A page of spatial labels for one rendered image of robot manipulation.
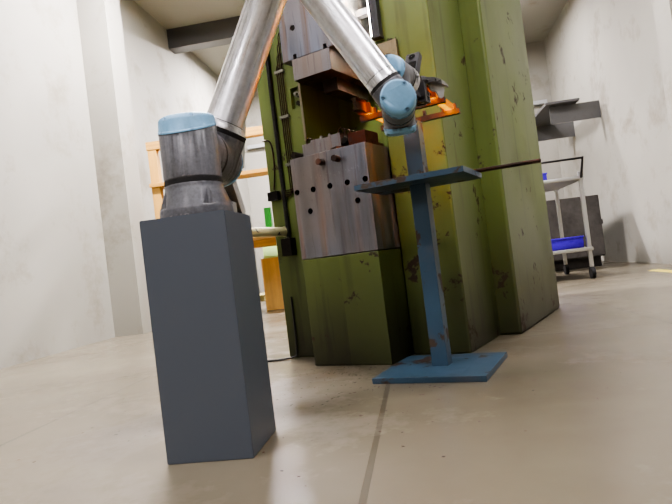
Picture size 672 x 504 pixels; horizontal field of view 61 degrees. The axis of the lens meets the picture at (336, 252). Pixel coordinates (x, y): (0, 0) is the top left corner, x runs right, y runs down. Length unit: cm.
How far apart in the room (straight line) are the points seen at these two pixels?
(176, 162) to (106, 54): 463
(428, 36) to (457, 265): 96
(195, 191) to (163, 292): 26
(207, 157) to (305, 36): 131
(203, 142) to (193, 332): 48
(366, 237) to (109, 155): 387
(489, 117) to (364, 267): 99
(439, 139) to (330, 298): 81
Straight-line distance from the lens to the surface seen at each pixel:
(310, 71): 266
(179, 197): 148
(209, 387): 146
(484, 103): 290
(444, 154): 245
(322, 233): 247
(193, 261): 144
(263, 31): 176
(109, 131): 591
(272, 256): 645
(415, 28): 262
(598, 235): 764
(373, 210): 235
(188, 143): 151
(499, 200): 283
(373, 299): 237
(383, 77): 152
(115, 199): 579
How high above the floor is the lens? 44
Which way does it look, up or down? 1 degrees up
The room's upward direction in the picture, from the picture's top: 7 degrees counter-clockwise
